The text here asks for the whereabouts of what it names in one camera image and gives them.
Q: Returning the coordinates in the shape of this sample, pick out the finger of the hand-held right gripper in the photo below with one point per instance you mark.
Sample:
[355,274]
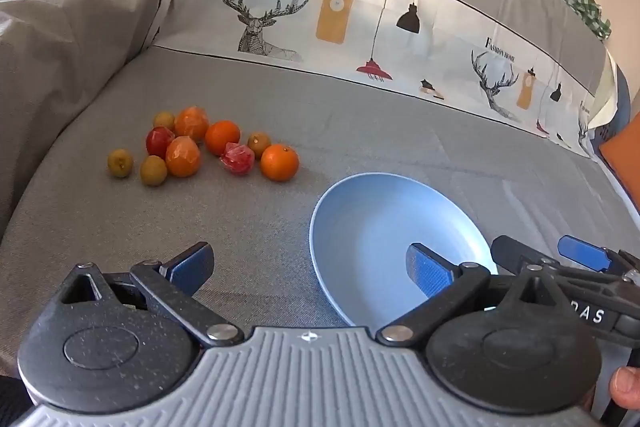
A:
[585,253]
[520,252]

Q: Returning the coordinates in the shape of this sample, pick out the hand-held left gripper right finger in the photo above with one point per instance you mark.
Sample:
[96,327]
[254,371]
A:
[430,269]

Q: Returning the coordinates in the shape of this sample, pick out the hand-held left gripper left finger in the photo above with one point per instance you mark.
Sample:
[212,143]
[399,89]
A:
[192,267]

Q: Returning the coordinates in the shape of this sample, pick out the light blue plate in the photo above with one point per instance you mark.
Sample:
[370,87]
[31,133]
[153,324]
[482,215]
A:
[380,227]

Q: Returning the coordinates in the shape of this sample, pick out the plastic-wrapped orange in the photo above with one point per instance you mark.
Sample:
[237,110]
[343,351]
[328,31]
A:
[183,156]
[192,123]

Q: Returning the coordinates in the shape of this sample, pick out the smooth red fruit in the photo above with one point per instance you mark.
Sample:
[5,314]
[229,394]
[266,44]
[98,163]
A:
[160,141]

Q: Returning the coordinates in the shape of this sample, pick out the person's right hand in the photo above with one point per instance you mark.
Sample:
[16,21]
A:
[626,387]

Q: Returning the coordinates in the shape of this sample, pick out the small brown-green fruit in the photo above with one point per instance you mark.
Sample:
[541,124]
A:
[164,121]
[259,144]
[120,163]
[153,170]

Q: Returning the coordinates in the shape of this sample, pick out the orange cushion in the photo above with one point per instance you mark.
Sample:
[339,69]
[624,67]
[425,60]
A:
[622,152]

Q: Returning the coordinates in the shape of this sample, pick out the crinkled red wrapped fruit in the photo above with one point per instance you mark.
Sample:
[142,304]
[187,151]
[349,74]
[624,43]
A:
[236,158]

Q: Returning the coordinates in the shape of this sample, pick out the grey bed sheet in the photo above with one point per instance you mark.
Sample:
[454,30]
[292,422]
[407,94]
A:
[400,142]

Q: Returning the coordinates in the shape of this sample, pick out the bare orange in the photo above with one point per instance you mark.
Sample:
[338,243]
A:
[279,162]
[223,138]

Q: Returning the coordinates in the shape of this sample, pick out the blue cloth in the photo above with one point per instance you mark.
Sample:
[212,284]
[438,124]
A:
[625,97]

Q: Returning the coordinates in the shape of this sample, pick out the grey pillow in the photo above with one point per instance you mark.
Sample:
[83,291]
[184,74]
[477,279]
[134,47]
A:
[65,57]

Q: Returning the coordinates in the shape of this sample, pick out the deer-print white grey blanket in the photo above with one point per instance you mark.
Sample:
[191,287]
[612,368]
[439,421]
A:
[440,7]

